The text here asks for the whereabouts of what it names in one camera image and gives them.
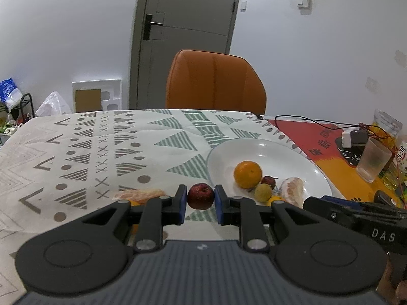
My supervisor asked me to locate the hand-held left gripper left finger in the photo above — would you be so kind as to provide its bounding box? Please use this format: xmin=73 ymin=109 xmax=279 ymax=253
xmin=81 ymin=184 xmax=188 ymax=252

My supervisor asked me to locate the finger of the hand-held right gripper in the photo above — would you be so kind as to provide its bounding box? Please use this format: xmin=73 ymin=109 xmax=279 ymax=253
xmin=321 ymin=195 xmax=375 ymax=209
xmin=303 ymin=196 xmax=365 ymax=227

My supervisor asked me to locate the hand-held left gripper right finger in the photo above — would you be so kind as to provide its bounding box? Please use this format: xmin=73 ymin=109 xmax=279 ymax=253
xmin=214 ymin=184 xmax=322 ymax=252

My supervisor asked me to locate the red apple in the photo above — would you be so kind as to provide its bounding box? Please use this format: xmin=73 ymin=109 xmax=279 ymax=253
xmin=187 ymin=182 xmax=214 ymax=210

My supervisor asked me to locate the large orange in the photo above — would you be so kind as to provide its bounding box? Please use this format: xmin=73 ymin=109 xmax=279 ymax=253
xmin=234 ymin=161 xmax=263 ymax=189

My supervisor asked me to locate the round green fruit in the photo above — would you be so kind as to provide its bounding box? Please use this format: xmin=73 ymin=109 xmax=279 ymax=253
xmin=254 ymin=183 xmax=272 ymax=202

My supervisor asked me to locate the white enamel plate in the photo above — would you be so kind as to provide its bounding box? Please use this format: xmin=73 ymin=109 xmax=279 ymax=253
xmin=206 ymin=138 xmax=333 ymax=227

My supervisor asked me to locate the person's right hand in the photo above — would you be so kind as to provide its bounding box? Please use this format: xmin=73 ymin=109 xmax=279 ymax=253
xmin=383 ymin=257 xmax=407 ymax=305

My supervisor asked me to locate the bread roll on table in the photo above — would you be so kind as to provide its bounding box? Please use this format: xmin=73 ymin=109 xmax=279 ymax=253
xmin=114 ymin=189 xmax=166 ymax=204

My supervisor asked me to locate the frosted plastic cup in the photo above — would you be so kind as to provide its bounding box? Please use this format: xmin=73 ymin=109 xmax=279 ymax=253
xmin=356 ymin=138 xmax=393 ymax=184

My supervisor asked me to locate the white charger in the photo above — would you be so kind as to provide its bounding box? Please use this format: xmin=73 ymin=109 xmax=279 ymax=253
xmin=341 ymin=129 xmax=360 ymax=148

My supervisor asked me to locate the red orange printed mat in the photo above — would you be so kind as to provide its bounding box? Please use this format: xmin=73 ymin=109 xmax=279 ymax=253
xmin=263 ymin=117 xmax=407 ymax=204

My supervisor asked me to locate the clear drinking glass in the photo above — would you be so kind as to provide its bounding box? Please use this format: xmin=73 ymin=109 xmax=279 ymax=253
xmin=382 ymin=133 xmax=407 ymax=192

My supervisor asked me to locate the grey power adapter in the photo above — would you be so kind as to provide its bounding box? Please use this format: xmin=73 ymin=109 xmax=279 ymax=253
xmin=350 ymin=130 xmax=369 ymax=147

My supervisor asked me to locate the clear plastic bag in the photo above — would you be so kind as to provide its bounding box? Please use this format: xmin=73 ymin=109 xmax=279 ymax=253
xmin=371 ymin=109 xmax=403 ymax=141

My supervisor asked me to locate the patterned white green tablecloth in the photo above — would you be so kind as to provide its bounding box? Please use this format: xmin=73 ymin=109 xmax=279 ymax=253
xmin=0 ymin=109 xmax=348 ymax=297

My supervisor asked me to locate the orange leather chair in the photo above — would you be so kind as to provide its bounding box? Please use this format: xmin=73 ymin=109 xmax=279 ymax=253
xmin=165 ymin=50 xmax=267 ymax=116

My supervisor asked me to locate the white foam packaging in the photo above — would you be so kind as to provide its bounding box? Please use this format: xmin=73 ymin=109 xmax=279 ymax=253
xmin=71 ymin=78 xmax=123 ymax=114

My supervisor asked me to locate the white plastic bag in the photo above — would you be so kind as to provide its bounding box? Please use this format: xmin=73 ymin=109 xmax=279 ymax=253
xmin=34 ymin=91 xmax=72 ymax=117

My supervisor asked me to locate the blue plastic bag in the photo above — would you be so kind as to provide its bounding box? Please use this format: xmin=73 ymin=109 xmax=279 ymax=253
xmin=0 ymin=78 xmax=24 ymax=112

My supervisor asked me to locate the black cable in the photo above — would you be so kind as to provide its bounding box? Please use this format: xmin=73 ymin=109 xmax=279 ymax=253
xmin=254 ymin=114 xmax=377 ymax=134

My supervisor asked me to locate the grey door with handle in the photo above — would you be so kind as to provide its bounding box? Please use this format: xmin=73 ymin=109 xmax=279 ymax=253
xmin=129 ymin=0 xmax=244 ymax=111

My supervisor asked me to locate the black door handle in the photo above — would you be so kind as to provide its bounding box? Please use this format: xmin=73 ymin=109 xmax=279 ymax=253
xmin=143 ymin=14 xmax=165 ymax=41

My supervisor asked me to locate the black wire rack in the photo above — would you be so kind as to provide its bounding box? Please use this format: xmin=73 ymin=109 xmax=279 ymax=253
xmin=9 ymin=93 xmax=36 ymax=122

